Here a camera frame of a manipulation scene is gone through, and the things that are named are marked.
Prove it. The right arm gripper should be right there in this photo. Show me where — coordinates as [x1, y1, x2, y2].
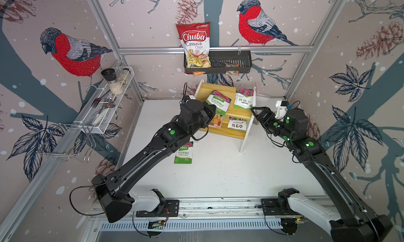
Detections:
[250, 107, 293, 143]

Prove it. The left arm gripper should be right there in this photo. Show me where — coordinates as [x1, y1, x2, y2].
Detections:
[188, 101, 217, 137]

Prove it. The green seed bag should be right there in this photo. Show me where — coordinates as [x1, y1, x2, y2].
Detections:
[206, 90, 231, 116]
[174, 142, 193, 164]

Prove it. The white mimosa seed bag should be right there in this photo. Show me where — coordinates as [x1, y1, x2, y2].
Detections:
[234, 88, 254, 109]

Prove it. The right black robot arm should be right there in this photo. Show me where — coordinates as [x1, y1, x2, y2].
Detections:
[250, 107, 393, 242]

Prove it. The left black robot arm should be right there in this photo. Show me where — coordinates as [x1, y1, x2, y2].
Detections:
[92, 96, 216, 223]

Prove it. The picture seed packet lower shelf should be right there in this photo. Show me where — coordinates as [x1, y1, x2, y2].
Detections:
[209, 114, 223, 128]

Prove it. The wooden two-tier shelf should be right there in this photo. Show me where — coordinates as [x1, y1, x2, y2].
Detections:
[195, 79, 255, 152]

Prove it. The white seed packet lower shelf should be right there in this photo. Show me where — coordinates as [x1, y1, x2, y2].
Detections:
[228, 117, 247, 131]

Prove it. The red Chuba cassava chips bag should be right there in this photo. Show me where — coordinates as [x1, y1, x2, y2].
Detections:
[176, 23, 211, 68]

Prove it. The black lid grinder bottle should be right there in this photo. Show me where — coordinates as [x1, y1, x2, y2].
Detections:
[101, 68, 124, 96]

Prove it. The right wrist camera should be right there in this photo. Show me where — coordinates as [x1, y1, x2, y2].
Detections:
[276, 100, 289, 119]

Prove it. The black wall basket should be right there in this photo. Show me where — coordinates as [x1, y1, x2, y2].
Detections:
[184, 50, 252, 75]

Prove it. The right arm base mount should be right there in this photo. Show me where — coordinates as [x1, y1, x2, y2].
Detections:
[260, 188, 300, 216]

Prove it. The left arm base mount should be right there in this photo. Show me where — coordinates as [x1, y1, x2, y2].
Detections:
[134, 189, 179, 218]

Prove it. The fork in wire rack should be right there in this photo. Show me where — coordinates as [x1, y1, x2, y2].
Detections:
[91, 90, 110, 108]

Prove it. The white wire wall rack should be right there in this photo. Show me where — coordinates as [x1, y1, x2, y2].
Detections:
[61, 66, 134, 135]

